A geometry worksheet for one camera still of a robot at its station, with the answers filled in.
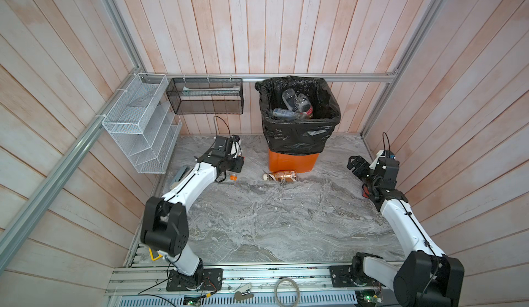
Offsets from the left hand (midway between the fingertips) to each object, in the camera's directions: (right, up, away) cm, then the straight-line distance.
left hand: (238, 165), depth 89 cm
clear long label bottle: (+22, +23, +3) cm, 33 cm away
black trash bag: (+31, +12, -11) cm, 34 cm away
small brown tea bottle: (+21, -6, +8) cm, 23 cm away
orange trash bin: (+29, 0, +11) cm, 31 cm away
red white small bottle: (+29, +28, +4) cm, 40 cm away
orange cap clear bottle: (-2, -6, -1) cm, 6 cm away
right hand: (+50, +2, -5) cm, 50 cm away
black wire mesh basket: (-19, +35, +16) cm, 43 cm away
